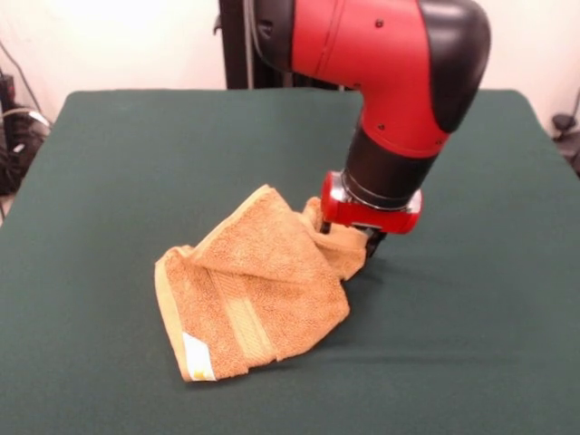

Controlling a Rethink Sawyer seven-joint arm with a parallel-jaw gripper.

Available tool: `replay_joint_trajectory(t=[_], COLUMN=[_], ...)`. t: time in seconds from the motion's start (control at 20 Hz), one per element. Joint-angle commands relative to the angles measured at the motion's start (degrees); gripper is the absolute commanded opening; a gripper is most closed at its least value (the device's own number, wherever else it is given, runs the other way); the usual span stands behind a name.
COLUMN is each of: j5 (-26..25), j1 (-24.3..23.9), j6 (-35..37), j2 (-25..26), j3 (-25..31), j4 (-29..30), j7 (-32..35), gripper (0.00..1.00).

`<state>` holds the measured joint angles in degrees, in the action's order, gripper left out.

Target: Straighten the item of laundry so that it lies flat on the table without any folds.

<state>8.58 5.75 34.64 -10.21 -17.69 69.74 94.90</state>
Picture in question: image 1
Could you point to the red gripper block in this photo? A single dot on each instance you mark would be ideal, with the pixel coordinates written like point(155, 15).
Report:
point(367, 218)

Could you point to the tan terry towel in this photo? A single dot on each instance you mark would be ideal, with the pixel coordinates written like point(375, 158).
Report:
point(258, 276)

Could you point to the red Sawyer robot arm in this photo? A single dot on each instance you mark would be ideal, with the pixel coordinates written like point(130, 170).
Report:
point(380, 59)

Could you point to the dark green table cloth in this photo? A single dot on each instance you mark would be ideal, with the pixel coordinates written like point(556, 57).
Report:
point(113, 181)

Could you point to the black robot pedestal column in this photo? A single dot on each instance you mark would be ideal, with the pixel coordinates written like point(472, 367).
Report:
point(235, 45)

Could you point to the black power strip red switch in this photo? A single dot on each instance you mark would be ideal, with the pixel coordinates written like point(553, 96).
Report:
point(6, 86)

